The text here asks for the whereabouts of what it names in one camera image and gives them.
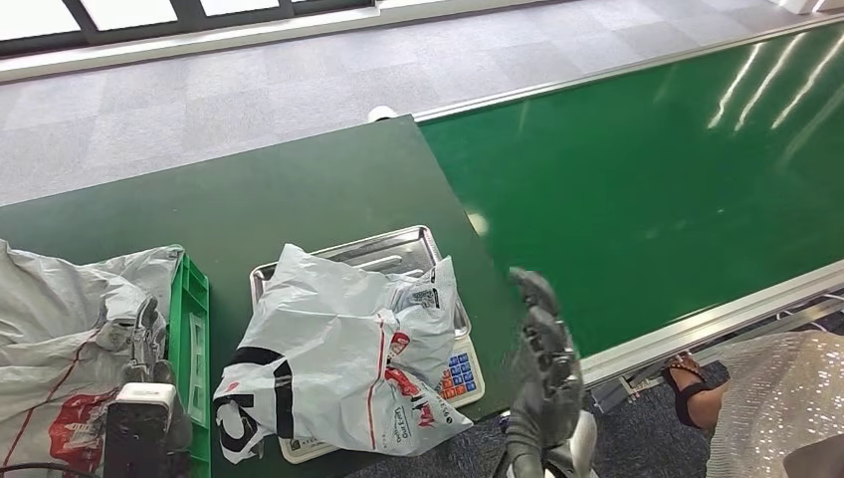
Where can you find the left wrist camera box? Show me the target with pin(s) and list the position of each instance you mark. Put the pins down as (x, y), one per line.
(138, 429)

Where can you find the white roller end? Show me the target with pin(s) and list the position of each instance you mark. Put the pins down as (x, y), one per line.
(382, 113)

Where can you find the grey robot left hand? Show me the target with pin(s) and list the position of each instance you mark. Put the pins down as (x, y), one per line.
(151, 350)

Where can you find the black window frame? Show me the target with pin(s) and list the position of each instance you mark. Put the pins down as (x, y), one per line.
(184, 16)

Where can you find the grey parcel bag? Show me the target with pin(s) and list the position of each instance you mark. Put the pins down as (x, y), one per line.
(148, 274)

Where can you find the green conveyor belt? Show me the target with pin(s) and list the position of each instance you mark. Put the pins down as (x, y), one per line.
(626, 119)

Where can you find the green plastic crate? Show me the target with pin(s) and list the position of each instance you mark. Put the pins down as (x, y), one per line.
(191, 316)

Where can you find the white parcel bag black print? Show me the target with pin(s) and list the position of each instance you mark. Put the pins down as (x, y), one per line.
(330, 356)

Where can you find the person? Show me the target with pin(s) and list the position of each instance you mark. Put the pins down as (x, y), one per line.
(778, 396)

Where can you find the electronic scale steel tray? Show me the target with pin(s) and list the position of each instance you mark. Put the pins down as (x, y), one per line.
(395, 247)

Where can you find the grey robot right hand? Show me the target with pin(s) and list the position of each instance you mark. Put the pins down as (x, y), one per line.
(547, 382)

